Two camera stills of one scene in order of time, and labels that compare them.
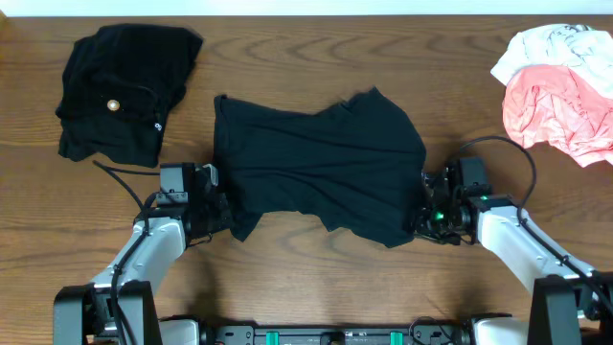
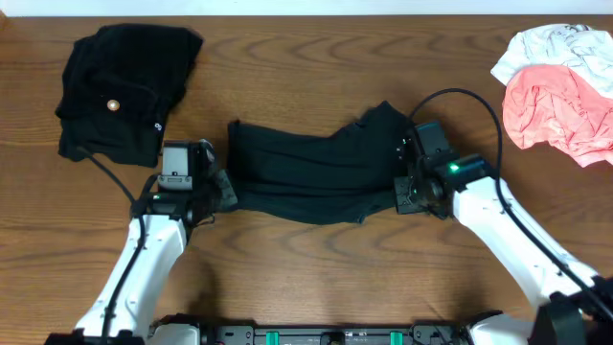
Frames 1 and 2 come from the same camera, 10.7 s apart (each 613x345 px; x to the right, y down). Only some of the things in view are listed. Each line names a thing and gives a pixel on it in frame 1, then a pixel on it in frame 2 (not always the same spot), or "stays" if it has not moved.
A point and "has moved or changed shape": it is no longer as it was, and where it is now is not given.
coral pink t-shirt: [555, 103] stays
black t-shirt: [357, 167] has moved or changed shape
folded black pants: [120, 82] stays
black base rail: [329, 335] stays
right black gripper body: [440, 224] -> [413, 195]
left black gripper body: [211, 216] -> [215, 194]
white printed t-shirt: [586, 51] stays
